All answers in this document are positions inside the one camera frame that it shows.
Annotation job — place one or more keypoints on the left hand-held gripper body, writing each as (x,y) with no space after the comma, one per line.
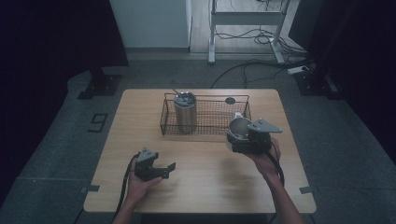
(146,163)

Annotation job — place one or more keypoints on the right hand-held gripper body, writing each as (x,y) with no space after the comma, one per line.
(257,138)

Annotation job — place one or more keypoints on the steel tumbler with lid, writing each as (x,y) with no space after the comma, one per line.
(185,113)

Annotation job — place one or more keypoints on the metal straw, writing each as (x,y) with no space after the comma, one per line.
(177,92)

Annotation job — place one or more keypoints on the person's left hand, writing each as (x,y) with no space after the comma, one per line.
(138,186)

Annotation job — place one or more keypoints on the person's right hand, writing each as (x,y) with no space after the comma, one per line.
(264,163)

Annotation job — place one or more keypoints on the round black disc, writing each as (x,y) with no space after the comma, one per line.
(230,100)

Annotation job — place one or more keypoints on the grey tape piece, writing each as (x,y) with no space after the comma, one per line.
(91,188)
(306,190)

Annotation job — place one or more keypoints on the black stand base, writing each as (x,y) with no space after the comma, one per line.
(102,85)
(314,85)

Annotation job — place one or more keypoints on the white power strip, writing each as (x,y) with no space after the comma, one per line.
(298,69)

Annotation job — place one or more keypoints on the dark curtain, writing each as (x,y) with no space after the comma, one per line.
(46,62)
(358,62)

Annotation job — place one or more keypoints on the white cabinet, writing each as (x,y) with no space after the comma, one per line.
(149,21)

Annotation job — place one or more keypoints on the white desk frame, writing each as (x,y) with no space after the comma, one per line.
(246,18)

